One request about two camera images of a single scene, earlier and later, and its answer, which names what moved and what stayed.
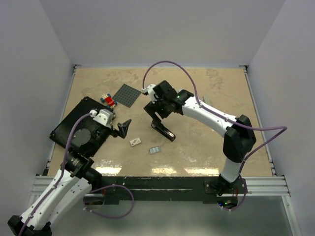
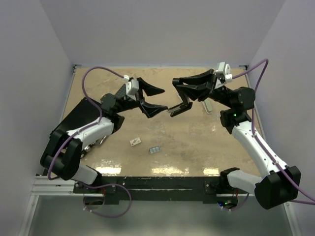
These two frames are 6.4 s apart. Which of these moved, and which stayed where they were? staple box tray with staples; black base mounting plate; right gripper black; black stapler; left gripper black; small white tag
Moved: right gripper black; black stapler; left gripper black
Stayed: staple box tray with staples; small white tag; black base mounting plate
